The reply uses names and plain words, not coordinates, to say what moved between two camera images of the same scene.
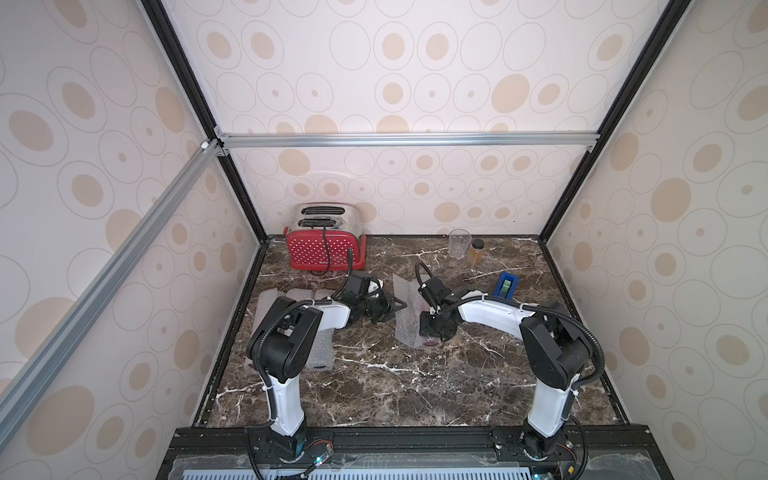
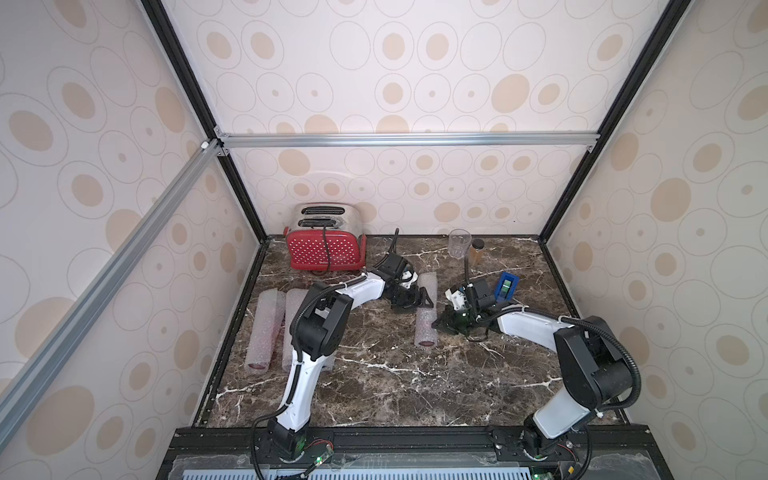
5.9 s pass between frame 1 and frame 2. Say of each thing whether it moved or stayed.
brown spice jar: stayed
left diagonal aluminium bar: stayed
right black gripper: moved
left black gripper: moved
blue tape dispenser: stayed
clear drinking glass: stayed
